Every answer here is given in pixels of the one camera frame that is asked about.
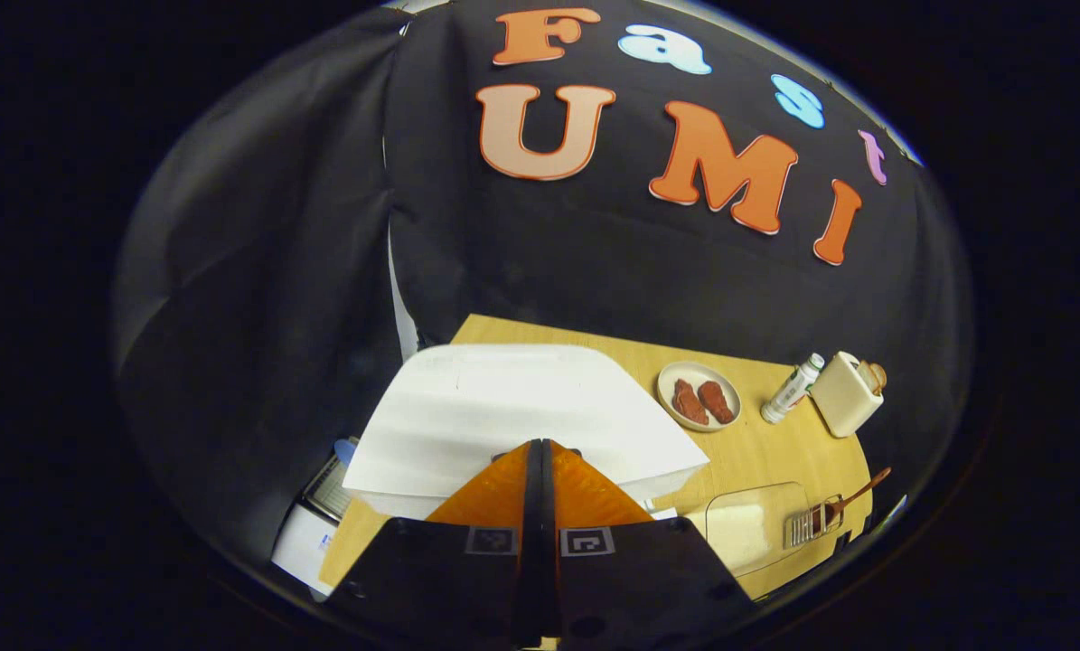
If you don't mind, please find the white rice cooker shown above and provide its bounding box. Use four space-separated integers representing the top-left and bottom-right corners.
343 344 711 521

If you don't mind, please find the white round plate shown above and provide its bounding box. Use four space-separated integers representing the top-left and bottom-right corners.
656 361 742 433

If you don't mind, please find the brown wooden spoon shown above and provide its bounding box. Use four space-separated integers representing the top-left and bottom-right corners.
820 467 893 530

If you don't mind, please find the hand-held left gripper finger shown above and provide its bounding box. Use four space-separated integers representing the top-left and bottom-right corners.
541 439 759 651
325 439 543 651

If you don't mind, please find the white drink bottle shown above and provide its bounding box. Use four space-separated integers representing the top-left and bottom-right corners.
760 353 826 425

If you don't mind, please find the white floor box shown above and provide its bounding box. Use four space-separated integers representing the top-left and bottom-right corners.
271 438 364 599

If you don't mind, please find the black backdrop cloth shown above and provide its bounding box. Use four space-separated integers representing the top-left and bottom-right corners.
110 0 976 580

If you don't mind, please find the white toaster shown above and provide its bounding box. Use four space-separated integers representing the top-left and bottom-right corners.
808 351 886 439

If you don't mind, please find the clear chopstick holder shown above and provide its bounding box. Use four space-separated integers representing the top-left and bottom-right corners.
784 495 844 549

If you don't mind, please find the red meat piece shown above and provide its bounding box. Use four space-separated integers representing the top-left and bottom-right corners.
698 381 737 424
672 379 709 427

